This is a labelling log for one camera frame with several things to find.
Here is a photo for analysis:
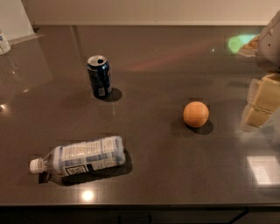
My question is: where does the orange fruit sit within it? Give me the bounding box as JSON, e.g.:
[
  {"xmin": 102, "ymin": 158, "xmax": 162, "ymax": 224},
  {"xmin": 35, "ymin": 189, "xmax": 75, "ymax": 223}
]
[{"xmin": 183, "ymin": 101, "xmax": 209, "ymax": 128}]

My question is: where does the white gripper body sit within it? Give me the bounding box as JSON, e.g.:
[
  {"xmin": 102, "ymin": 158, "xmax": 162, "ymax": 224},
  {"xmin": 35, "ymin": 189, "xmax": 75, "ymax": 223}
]
[{"xmin": 255, "ymin": 10, "xmax": 280, "ymax": 73}]

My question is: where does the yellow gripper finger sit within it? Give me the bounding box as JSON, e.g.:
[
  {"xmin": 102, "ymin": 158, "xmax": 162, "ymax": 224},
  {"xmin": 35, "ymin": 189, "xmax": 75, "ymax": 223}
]
[
  {"xmin": 241, "ymin": 79, "xmax": 259, "ymax": 132},
  {"xmin": 253, "ymin": 73, "xmax": 280, "ymax": 128}
]

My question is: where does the blue pepsi can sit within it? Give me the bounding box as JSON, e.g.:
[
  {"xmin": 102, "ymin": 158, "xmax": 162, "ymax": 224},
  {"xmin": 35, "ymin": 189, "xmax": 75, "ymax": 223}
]
[{"xmin": 87, "ymin": 55, "xmax": 113, "ymax": 98}]

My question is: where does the snack bag at back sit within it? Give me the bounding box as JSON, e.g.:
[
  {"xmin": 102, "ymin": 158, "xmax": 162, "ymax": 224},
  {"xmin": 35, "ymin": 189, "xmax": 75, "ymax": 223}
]
[{"xmin": 238, "ymin": 35, "xmax": 259, "ymax": 57}]

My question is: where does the clear plastic water bottle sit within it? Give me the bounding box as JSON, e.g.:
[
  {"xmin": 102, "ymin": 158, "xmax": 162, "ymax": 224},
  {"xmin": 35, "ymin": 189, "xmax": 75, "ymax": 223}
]
[{"xmin": 29, "ymin": 136, "xmax": 126, "ymax": 177}]

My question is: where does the white container at left edge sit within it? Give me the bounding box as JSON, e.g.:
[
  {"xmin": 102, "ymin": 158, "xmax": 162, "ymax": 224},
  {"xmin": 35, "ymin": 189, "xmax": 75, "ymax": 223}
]
[{"xmin": 0, "ymin": 31, "xmax": 11, "ymax": 55}]

